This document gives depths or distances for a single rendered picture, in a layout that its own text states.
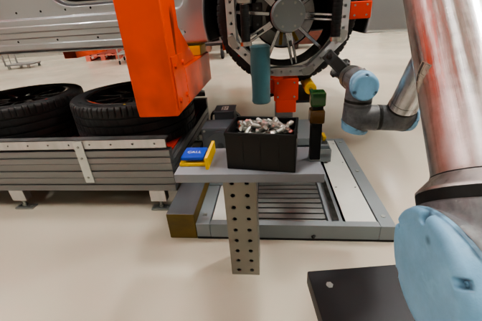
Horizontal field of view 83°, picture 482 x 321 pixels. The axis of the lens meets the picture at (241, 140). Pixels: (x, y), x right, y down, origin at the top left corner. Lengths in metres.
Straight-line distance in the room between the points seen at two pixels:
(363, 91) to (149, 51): 0.73
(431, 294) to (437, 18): 0.35
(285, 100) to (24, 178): 1.35
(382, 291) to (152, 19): 1.00
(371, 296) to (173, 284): 0.68
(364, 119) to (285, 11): 0.52
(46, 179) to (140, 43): 0.89
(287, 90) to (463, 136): 1.05
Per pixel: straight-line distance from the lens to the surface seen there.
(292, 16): 1.19
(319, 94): 0.76
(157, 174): 1.33
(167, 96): 1.06
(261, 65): 1.22
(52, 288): 1.32
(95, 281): 1.25
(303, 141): 1.54
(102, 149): 1.41
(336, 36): 1.14
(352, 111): 1.00
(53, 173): 1.60
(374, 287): 0.73
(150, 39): 1.04
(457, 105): 0.42
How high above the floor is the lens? 0.86
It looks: 25 degrees down
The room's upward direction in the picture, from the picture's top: 4 degrees counter-clockwise
